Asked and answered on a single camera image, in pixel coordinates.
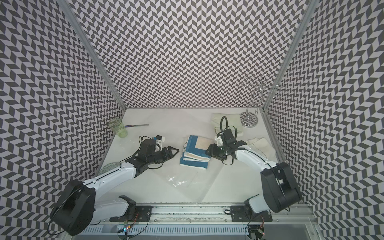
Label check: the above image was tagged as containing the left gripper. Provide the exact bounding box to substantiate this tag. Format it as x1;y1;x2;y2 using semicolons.
147;145;180;165

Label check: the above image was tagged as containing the blue and beige towel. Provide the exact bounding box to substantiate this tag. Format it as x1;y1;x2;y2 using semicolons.
180;135;213;170

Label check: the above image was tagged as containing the white towel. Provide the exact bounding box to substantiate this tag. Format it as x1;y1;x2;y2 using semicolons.
247;138;277;162

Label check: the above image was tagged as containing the clear plastic vacuum bag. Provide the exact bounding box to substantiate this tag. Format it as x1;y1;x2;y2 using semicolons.
138;109;238;203

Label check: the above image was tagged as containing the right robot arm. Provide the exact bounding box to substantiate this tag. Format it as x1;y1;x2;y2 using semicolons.
206;129;302;214

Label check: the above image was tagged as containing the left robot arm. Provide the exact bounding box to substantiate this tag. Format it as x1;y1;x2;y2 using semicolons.
50;136;180;236

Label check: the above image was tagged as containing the pale green folded towel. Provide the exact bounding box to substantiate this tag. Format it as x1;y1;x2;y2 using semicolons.
211;113;244;137

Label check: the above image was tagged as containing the green glass cup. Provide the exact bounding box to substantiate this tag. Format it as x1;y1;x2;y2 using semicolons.
108;118;128;138

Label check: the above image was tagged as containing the patterned plate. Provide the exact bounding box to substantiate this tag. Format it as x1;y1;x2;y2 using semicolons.
98;162;120;176

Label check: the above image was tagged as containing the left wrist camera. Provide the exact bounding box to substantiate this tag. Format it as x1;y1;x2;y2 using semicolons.
153;135;165;151

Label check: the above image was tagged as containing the purple handled utensil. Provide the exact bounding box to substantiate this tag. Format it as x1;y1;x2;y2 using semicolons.
125;124;149;128

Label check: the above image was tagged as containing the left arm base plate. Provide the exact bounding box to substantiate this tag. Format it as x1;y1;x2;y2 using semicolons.
109;205;153;223

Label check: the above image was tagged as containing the chrome wire mug stand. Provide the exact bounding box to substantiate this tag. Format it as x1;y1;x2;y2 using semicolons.
240;74;282;128

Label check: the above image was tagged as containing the aluminium front rail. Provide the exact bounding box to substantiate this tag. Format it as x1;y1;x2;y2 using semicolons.
65;203;319;225

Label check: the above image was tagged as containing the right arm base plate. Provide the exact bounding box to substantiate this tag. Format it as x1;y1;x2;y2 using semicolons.
230;205;273;223

